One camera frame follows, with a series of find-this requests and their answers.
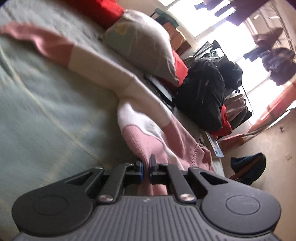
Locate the beige shirt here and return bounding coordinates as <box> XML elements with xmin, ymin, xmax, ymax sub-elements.
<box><xmin>223</xmin><ymin>93</ymin><xmax>247</xmax><ymax>123</ymax></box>

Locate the grey pillow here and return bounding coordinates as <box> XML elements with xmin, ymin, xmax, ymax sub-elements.
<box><xmin>102</xmin><ymin>9</ymin><xmax>181</xmax><ymax>87</ymax></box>

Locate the dark coat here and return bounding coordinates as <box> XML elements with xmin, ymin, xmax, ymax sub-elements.
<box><xmin>231</xmin><ymin>102</ymin><xmax>253</xmax><ymax>130</ymax></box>

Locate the beige hanging garment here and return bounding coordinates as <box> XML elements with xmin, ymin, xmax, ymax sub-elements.
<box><xmin>252</xmin><ymin>28</ymin><xmax>284</xmax><ymax>47</ymax></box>

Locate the metal clothes rack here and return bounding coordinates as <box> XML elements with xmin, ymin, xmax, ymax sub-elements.
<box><xmin>192</xmin><ymin>40</ymin><xmax>253</xmax><ymax>116</ymax></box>

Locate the dark purple hanging garment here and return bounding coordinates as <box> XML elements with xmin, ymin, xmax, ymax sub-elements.
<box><xmin>194</xmin><ymin>0</ymin><xmax>273</xmax><ymax>26</ymax></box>

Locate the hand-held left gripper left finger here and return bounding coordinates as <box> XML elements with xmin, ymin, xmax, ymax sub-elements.
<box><xmin>62</xmin><ymin>161</ymin><xmax>144</xmax><ymax>204</ymax></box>

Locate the black flat bag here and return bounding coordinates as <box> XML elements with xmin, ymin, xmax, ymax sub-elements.
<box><xmin>144</xmin><ymin>74</ymin><xmax>176</xmax><ymax>109</ymax></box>

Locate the black bundled garment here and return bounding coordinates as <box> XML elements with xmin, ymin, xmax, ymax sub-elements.
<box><xmin>217</xmin><ymin>61</ymin><xmax>243</xmax><ymax>93</ymax></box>

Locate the black backpack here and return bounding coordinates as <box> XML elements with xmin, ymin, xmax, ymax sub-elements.
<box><xmin>174</xmin><ymin>58</ymin><xmax>226</xmax><ymax>131</ymax></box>

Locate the blue and white book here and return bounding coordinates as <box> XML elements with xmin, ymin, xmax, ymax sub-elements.
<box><xmin>205</xmin><ymin>132</ymin><xmax>223</xmax><ymax>159</ymax></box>

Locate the dark blue cloth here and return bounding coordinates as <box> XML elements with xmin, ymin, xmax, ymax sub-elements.
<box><xmin>230</xmin><ymin>152</ymin><xmax>266</xmax><ymax>186</ymax></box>

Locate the brown cardboard box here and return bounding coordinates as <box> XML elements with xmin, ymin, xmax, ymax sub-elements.
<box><xmin>164</xmin><ymin>23</ymin><xmax>192</xmax><ymax>56</ymax></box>

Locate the window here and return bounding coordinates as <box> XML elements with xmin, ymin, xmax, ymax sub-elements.
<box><xmin>166</xmin><ymin>0</ymin><xmax>296</xmax><ymax>116</ymax></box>

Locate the green box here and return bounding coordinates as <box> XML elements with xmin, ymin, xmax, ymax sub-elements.
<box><xmin>150</xmin><ymin>8</ymin><xmax>179</xmax><ymax>27</ymax></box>

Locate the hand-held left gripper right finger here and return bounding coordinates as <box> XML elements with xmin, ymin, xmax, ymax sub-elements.
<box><xmin>149</xmin><ymin>155</ymin><xmax>234</xmax><ymax>204</ymax></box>

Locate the pink and white sweater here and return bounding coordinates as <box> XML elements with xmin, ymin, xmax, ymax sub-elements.
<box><xmin>0</xmin><ymin>23</ymin><xmax>214</xmax><ymax>197</ymax></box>

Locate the orange patterned curtain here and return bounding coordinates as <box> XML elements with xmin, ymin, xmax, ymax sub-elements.
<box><xmin>220</xmin><ymin>87</ymin><xmax>296</xmax><ymax>146</ymax></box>

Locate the green checked blanket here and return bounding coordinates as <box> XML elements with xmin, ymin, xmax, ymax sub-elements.
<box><xmin>0</xmin><ymin>0</ymin><xmax>226</xmax><ymax>209</ymax></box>

